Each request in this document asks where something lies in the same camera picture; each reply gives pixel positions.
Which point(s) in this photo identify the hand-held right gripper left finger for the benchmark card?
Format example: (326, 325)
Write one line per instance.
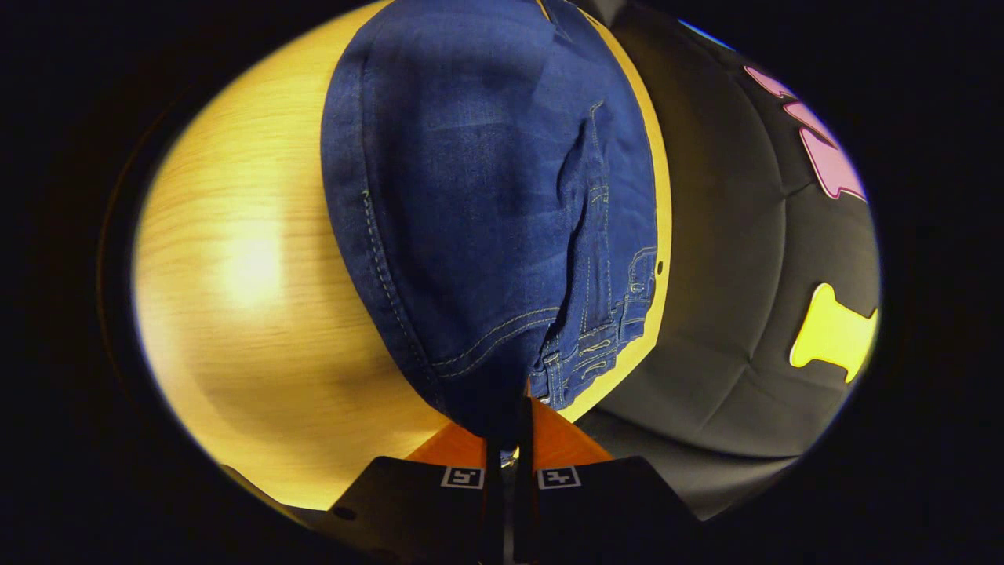
(494, 510)

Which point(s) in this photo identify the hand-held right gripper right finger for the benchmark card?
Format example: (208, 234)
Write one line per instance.
(525, 510)

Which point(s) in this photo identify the blue denim jeans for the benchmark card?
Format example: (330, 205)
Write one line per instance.
(471, 196)

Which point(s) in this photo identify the black backdrop cloth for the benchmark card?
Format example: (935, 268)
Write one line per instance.
(722, 275)

